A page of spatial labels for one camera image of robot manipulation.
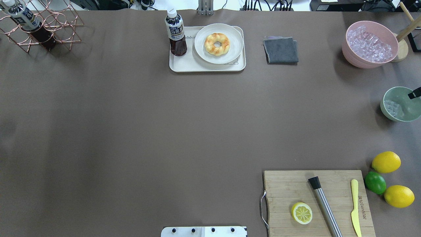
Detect pale green bowl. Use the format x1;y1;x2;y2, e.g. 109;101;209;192
380;87;421;122

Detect ice cubes in green bowl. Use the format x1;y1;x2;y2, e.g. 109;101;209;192
381;100;403;120

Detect pink bowl of ice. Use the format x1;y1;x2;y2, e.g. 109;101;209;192
342;21;399;68

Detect wooden glass drying stand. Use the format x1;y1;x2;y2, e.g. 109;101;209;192
391;2;421;63

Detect whole yellow lemon upper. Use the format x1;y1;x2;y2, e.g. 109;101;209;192
371;151;401;173

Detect whole yellow lemon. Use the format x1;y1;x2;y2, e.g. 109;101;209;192
383;185;415;208
371;151;401;173

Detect green lime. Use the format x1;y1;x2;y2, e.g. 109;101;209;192
364;171;387;195

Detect whole yellow lemon lower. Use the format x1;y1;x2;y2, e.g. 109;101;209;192
383;185;415;208

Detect yellow plastic knife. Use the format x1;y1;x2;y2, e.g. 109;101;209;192
351;179;362;237

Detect grey folded cloth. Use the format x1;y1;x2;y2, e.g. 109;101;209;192
263;36;299;65

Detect steel muddler black tip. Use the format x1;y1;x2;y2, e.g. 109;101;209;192
308;176;342;237

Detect bamboo cutting board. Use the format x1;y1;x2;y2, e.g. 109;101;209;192
263;171;376;237

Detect half lemon slice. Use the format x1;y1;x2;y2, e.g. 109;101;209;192
291;202;313;225

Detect white round plate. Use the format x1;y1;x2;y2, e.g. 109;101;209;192
194;23;244;64

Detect glazed twisted donut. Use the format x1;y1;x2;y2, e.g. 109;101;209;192
204;33;231;56

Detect cream serving tray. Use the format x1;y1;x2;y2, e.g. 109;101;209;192
169;26;246;73

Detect dark drink bottle on tray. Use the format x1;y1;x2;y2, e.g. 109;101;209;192
164;9;187;56

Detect dark bottle in rack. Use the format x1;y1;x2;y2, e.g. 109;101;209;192
3;0;57;50

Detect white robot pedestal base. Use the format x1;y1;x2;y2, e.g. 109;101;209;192
161;225;248;237

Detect copper wire bottle rack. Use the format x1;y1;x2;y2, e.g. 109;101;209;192
1;0;85;53

